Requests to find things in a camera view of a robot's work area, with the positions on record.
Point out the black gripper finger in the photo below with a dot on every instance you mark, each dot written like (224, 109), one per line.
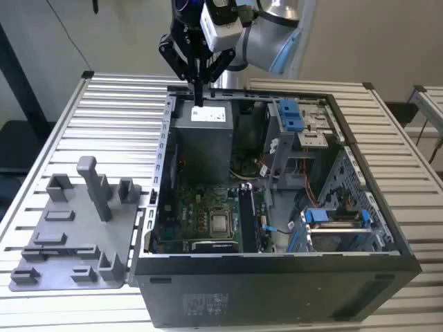
(223, 64)
(173, 57)

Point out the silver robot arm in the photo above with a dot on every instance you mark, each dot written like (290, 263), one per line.
(266, 38)

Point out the blue plastic drive carrier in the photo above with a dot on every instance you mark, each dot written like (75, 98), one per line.
(290, 114)

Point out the grey power supply unit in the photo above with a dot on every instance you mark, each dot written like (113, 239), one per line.
(204, 148)

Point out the black table corner cap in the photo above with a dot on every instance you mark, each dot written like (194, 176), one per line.
(87, 74)
(368, 85)

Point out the black hanging object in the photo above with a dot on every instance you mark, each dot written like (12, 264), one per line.
(95, 7)

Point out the silver drive cage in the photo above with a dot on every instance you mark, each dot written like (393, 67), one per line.
(313, 140)

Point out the green motherboard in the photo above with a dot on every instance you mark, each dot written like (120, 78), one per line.
(194, 207)

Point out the silver CPU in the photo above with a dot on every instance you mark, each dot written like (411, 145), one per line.
(220, 224)

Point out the hard disk in blue carrier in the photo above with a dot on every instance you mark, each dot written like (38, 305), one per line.
(318, 216)

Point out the black graphics card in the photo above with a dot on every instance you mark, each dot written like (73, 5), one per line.
(214, 246)

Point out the black chair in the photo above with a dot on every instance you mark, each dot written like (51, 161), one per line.
(401, 110)

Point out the grey plastic parts rack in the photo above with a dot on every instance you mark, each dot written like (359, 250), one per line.
(86, 242)

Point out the aluminium slat table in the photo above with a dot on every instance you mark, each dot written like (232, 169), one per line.
(429, 100)

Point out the black PC case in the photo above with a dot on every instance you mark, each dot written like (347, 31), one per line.
(242, 294)

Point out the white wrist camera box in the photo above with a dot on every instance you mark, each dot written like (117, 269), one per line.
(221, 32)

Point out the black stand frame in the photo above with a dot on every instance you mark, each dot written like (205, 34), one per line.
(20, 79)

